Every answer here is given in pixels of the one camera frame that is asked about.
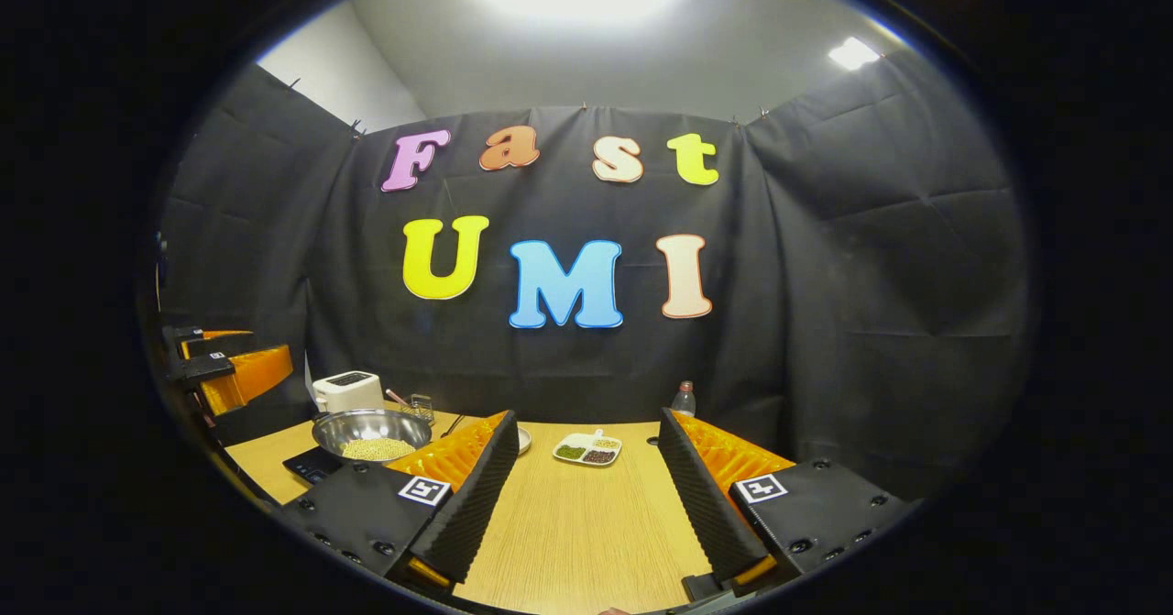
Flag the black backdrop cloth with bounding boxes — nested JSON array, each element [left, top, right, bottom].
[[151, 47, 1032, 497]]

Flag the white toaster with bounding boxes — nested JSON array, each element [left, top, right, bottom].
[[312, 371, 384, 414]]

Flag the stainless steel pot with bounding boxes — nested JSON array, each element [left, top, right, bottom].
[[312, 408, 433, 463]]

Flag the large soybean heap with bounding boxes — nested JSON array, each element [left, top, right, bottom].
[[341, 438, 417, 462]]

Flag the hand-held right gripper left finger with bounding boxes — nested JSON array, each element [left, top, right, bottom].
[[275, 409, 520, 593]]

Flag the black induction cooktop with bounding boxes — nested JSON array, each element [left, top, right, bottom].
[[281, 445, 345, 488]]

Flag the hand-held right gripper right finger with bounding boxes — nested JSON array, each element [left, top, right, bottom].
[[657, 407, 917, 598]]

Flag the small ceiling light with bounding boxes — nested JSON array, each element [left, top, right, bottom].
[[828, 37, 881, 71]]

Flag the white divided dish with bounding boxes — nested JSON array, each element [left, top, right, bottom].
[[553, 429, 623, 467]]

